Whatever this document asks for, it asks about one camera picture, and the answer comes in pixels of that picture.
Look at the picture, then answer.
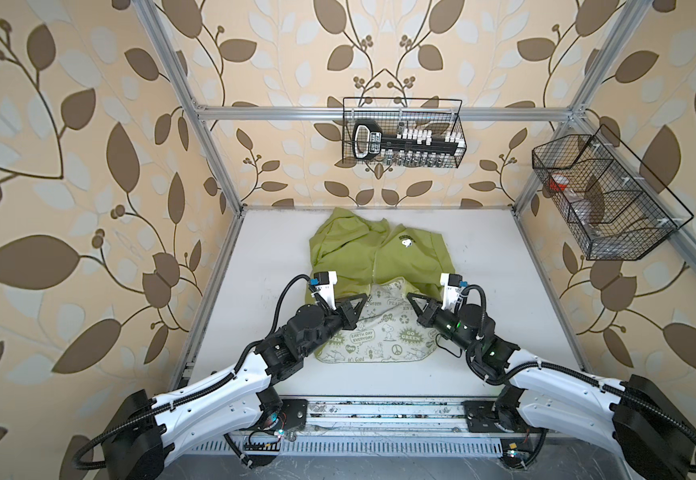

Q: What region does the black tool set in basket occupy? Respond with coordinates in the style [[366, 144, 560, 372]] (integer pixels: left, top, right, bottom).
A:
[[348, 120, 467, 168]]

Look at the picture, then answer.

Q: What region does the red-capped item in basket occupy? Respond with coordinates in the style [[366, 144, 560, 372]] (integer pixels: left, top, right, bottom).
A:
[[548, 173, 570, 193]]

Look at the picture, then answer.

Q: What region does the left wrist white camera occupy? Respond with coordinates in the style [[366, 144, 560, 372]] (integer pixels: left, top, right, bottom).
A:
[[309, 271, 338, 310]]

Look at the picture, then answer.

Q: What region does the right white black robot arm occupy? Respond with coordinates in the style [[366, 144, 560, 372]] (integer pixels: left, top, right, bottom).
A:
[[407, 293, 696, 479]]

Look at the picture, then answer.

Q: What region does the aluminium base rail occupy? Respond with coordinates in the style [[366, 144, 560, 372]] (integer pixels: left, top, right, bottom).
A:
[[155, 395, 637, 439]]

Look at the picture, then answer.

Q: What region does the aluminium frame left post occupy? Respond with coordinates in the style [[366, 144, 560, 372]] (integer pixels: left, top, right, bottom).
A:
[[133, 1, 243, 216]]

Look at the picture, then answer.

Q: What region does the black wire basket back wall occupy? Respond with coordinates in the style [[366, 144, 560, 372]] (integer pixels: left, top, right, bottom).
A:
[[341, 96, 467, 169]]

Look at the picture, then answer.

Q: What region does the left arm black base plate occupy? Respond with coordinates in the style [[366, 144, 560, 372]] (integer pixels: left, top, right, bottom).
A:
[[263, 398, 309, 434]]

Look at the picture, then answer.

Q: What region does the black wire basket wall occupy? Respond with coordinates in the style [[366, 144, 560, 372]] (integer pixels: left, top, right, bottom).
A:
[[532, 124, 694, 261], [341, 96, 467, 169]]

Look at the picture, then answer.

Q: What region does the black wire basket right wall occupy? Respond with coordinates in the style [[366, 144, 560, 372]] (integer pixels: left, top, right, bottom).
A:
[[532, 124, 694, 261]]

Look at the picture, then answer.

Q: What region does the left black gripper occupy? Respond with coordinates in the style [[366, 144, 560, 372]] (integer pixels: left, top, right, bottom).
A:
[[298, 290, 368, 360]]

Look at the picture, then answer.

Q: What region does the aluminium frame right post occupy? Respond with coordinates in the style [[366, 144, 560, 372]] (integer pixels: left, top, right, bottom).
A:
[[512, 0, 652, 217]]

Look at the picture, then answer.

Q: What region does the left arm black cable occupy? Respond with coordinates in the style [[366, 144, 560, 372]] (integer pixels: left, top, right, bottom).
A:
[[223, 431, 283, 469]]

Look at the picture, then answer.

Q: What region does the aluminium frame back crossbar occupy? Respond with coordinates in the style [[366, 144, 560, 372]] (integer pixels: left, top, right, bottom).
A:
[[197, 106, 574, 122]]

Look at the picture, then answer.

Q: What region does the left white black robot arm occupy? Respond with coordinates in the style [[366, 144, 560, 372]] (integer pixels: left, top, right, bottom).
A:
[[70, 294, 368, 479]]

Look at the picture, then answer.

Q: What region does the green zip-up hooded jacket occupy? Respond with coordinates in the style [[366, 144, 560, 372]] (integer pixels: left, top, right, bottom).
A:
[[309, 208, 456, 365]]

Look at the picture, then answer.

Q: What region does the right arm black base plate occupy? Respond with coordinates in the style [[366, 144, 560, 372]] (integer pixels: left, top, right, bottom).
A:
[[462, 400, 529, 434]]

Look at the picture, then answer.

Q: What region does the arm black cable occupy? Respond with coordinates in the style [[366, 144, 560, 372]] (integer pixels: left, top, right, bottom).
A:
[[499, 428, 547, 470], [223, 431, 283, 469]]

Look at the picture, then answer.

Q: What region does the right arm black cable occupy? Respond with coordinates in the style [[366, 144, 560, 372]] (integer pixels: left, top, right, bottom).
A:
[[499, 428, 547, 470]]

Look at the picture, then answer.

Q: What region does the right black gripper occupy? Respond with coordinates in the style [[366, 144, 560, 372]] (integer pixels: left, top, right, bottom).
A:
[[408, 291, 475, 357]]

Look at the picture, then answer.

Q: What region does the aluminium frame post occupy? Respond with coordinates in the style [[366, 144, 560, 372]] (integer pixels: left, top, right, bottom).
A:
[[512, 0, 652, 217], [133, 1, 243, 216]]

